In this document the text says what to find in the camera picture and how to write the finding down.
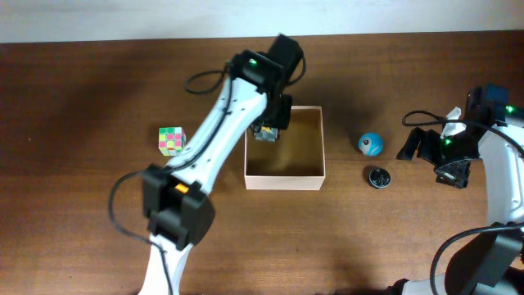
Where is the red grey toy car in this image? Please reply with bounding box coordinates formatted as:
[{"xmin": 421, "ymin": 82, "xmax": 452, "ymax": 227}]
[{"xmin": 253, "ymin": 125, "xmax": 280, "ymax": 143}]

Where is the blue toy ball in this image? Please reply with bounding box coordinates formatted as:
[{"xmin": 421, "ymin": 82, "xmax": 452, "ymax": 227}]
[{"xmin": 359, "ymin": 133, "xmax": 384, "ymax": 157}]

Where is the white cardboard box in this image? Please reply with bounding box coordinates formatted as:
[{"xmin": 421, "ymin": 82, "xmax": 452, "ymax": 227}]
[{"xmin": 244, "ymin": 106, "xmax": 326, "ymax": 191}]

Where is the colourful puzzle cube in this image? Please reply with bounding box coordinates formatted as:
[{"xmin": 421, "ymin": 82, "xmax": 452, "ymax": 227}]
[{"xmin": 158, "ymin": 126, "xmax": 186, "ymax": 157}]

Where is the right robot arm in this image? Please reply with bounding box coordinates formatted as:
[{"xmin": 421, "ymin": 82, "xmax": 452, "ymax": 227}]
[{"xmin": 393, "ymin": 84, "xmax": 523, "ymax": 295}]

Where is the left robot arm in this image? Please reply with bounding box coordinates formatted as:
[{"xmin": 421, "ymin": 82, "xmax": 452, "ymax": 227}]
[{"xmin": 140, "ymin": 34, "xmax": 305, "ymax": 294}]

